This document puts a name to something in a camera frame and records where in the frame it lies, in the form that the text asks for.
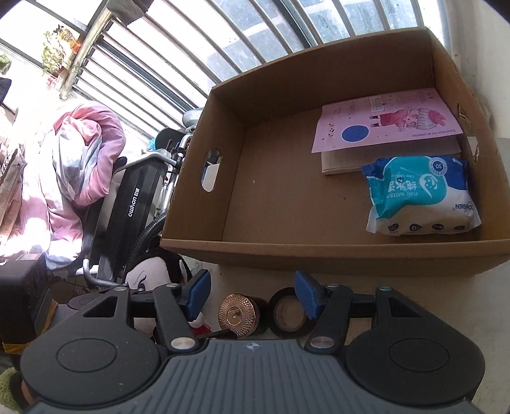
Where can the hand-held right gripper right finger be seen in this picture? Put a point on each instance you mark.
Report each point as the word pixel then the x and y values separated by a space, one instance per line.
pixel 306 294

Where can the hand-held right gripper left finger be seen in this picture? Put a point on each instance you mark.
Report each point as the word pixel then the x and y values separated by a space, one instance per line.
pixel 198 292

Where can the black tape roll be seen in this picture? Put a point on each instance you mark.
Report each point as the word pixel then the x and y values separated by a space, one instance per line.
pixel 273 314

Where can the gold lid round jar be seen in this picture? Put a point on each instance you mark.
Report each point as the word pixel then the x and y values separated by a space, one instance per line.
pixel 239 314

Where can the black-haired plush doll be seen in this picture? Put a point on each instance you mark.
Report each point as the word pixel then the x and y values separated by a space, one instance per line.
pixel 145 274

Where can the brown cardboard box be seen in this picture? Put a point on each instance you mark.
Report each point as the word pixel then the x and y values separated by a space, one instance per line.
pixel 287 191

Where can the teal wet wipes pack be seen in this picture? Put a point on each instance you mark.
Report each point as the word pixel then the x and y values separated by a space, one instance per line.
pixel 418 195

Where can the beige plastic desktop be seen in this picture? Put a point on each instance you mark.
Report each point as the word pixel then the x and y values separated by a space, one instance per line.
pixel 247 280

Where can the black wheelchair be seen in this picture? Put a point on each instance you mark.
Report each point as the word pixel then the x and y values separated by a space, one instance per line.
pixel 131 199

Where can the pink white bedding pile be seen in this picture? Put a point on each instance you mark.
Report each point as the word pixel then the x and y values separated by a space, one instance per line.
pixel 91 159

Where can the black speaker box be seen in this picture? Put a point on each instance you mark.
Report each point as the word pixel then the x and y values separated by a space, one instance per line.
pixel 24 286

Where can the green fuzzy item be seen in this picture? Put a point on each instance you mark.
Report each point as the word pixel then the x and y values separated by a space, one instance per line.
pixel 10 390

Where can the beige brown coat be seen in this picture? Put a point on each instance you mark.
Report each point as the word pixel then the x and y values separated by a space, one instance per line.
pixel 12 187

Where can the metal window railing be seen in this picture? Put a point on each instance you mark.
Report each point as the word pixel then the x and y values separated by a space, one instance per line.
pixel 187 51

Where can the shiny metal pole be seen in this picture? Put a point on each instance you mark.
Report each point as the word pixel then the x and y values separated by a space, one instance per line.
pixel 85 47

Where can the potted plants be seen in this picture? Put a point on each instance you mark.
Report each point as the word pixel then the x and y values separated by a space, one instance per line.
pixel 51 51

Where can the grey hanging cloth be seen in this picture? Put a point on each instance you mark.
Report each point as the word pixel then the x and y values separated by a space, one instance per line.
pixel 131 8

